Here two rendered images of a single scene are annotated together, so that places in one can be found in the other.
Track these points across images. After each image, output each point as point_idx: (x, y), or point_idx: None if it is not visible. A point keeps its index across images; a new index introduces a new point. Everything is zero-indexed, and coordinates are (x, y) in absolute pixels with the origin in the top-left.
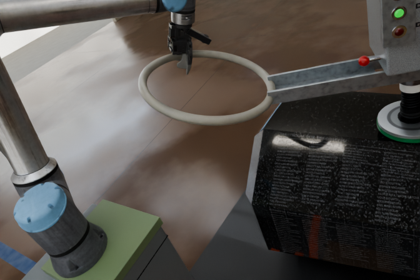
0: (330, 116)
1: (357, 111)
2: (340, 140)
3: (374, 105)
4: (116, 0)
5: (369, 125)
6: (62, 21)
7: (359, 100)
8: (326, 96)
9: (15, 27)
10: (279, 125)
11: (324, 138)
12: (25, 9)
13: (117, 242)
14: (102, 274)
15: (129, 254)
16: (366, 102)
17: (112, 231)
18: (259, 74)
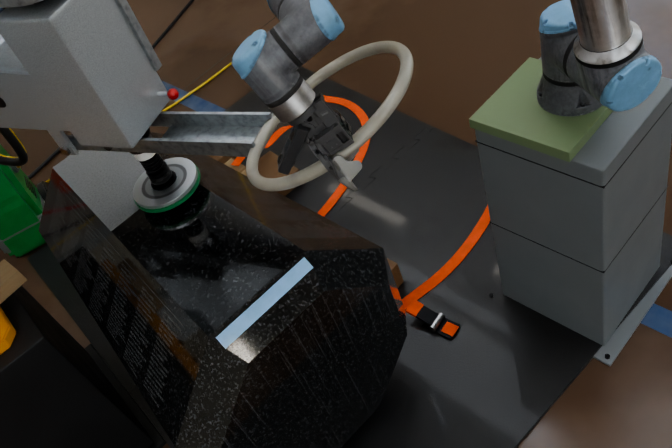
0: (215, 240)
1: (185, 237)
2: (235, 204)
3: (163, 239)
4: None
5: (196, 210)
6: None
7: (167, 256)
8: (188, 284)
9: None
10: (280, 247)
11: (247, 212)
12: None
13: (522, 99)
14: (531, 74)
15: (503, 88)
16: (165, 249)
17: (534, 110)
18: (256, 161)
